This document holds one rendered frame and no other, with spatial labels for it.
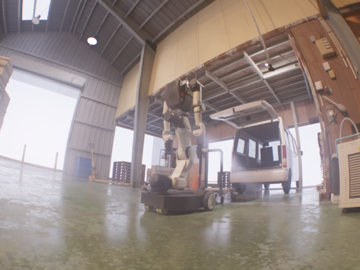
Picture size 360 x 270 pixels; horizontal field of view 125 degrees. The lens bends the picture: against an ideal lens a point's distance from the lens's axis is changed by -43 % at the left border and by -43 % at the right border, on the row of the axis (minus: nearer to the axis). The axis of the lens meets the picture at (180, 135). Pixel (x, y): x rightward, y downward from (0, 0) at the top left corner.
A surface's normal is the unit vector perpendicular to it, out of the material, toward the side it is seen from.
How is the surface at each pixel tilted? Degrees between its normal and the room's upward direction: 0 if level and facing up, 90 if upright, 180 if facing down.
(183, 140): 100
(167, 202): 90
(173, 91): 105
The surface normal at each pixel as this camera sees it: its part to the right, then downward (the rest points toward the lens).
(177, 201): 0.52, -0.21
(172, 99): -0.62, 0.01
